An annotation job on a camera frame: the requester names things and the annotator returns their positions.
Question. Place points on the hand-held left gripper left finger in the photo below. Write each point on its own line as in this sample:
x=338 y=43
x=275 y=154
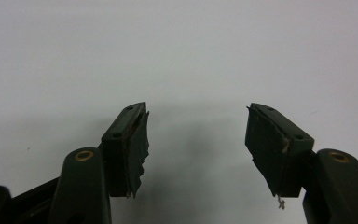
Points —
x=121 y=149

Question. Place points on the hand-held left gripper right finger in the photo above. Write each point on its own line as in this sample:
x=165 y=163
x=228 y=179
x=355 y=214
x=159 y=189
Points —
x=276 y=146

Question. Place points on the white table sheet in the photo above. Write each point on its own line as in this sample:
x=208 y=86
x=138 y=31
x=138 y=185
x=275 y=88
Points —
x=180 y=46

